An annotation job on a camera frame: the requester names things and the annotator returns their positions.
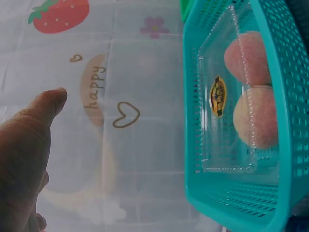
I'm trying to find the person's left hand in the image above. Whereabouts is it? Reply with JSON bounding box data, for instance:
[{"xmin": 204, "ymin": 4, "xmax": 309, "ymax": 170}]
[{"xmin": 0, "ymin": 87, "xmax": 68, "ymax": 232}]

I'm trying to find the clear plastic clamshell box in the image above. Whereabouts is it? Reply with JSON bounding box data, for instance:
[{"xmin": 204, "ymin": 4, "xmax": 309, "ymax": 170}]
[{"xmin": 197, "ymin": 4, "xmax": 281, "ymax": 174}]

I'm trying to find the green plastic object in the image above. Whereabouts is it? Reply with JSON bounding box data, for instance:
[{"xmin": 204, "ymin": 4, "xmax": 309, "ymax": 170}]
[{"xmin": 180, "ymin": 0, "xmax": 192, "ymax": 23}]

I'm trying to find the pink peach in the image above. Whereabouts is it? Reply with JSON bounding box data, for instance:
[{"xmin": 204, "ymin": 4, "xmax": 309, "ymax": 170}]
[
  {"xmin": 224, "ymin": 30, "xmax": 273, "ymax": 87},
  {"xmin": 233, "ymin": 84, "xmax": 280, "ymax": 150}
]

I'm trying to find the teal plastic basket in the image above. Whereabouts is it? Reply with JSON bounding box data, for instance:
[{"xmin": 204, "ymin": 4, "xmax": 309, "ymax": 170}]
[{"xmin": 183, "ymin": 0, "xmax": 309, "ymax": 232}]

